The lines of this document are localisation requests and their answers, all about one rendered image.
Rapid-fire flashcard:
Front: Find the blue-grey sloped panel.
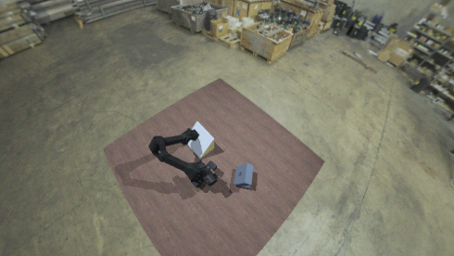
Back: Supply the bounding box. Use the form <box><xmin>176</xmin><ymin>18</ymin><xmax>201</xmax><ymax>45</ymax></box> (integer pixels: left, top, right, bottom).
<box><xmin>234</xmin><ymin>163</ymin><xmax>253</xmax><ymax>189</ymax></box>

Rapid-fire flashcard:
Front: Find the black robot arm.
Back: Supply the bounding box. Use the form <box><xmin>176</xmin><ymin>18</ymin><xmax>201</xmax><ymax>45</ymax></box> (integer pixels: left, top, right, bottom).
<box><xmin>148</xmin><ymin>128</ymin><xmax>218</xmax><ymax>186</ymax></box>

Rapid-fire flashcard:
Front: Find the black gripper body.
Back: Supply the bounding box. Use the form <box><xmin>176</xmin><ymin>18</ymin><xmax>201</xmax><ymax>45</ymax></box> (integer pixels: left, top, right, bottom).
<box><xmin>191</xmin><ymin>160</ymin><xmax>217</xmax><ymax>188</ymax></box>

